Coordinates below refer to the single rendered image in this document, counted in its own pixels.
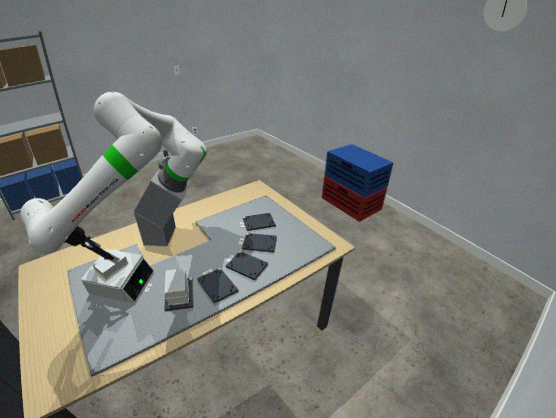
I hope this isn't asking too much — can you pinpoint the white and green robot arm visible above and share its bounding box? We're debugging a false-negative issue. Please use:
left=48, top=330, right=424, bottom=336
left=20, top=92, right=207, bottom=254

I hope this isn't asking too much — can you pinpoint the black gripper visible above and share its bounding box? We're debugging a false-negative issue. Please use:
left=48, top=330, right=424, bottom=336
left=66, top=226, right=120, bottom=264

